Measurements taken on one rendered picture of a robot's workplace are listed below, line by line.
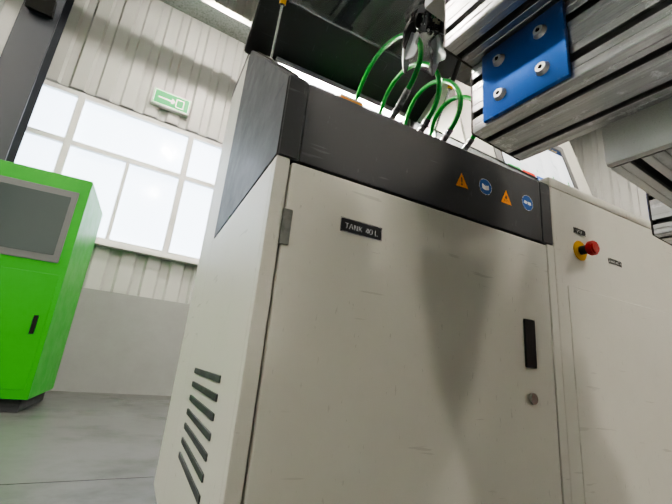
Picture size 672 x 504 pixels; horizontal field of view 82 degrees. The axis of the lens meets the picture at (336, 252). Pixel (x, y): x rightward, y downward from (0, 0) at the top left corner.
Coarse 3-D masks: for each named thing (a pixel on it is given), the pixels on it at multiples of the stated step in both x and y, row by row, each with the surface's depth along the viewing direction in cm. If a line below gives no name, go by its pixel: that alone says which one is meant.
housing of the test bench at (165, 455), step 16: (240, 80) 141; (240, 96) 130; (224, 144) 144; (224, 160) 132; (224, 176) 122; (208, 224) 134; (208, 240) 124; (208, 256) 115; (192, 304) 126; (192, 320) 117; (192, 336) 109; (176, 384) 119; (176, 400) 111; (176, 416) 104; (160, 464) 112; (160, 480) 105; (160, 496) 99
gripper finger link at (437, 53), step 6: (438, 36) 95; (432, 42) 97; (438, 42) 96; (432, 48) 97; (438, 48) 96; (432, 54) 98; (438, 54) 97; (444, 54) 95; (432, 60) 99; (438, 60) 98; (432, 66) 100; (432, 72) 100
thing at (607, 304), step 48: (480, 144) 133; (576, 240) 97; (624, 240) 108; (576, 288) 93; (624, 288) 103; (576, 336) 89; (624, 336) 98; (576, 384) 85; (624, 384) 93; (576, 432) 82; (624, 432) 89; (576, 480) 79; (624, 480) 86
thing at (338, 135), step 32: (320, 96) 70; (320, 128) 69; (352, 128) 72; (384, 128) 76; (320, 160) 67; (352, 160) 70; (384, 160) 74; (416, 160) 78; (448, 160) 82; (480, 160) 87; (416, 192) 76; (448, 192) 80; (512, 192) 90; (512, 224) 87
